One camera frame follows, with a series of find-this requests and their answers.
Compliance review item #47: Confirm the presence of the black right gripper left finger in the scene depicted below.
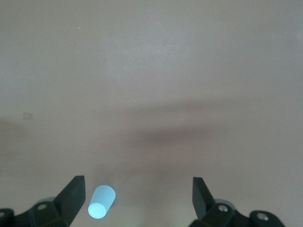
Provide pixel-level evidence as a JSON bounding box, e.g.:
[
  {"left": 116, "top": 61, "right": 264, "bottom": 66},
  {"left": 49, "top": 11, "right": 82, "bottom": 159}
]
[{"left": 0, "top": 175, "right": 86, "bottom": 227}]

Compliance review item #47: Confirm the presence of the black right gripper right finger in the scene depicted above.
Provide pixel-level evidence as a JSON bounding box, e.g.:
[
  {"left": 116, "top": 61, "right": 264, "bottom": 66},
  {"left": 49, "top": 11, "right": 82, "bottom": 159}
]
[{"left": 191, "top": 176, "right": 287, "bottom": 227}]

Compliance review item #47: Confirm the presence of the light blue plastic cup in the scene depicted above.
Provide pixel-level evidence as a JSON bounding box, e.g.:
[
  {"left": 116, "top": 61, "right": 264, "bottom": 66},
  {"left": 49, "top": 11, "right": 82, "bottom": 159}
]
[{"left": 88, "top": 185, "right": 116, "bottom": 219}]

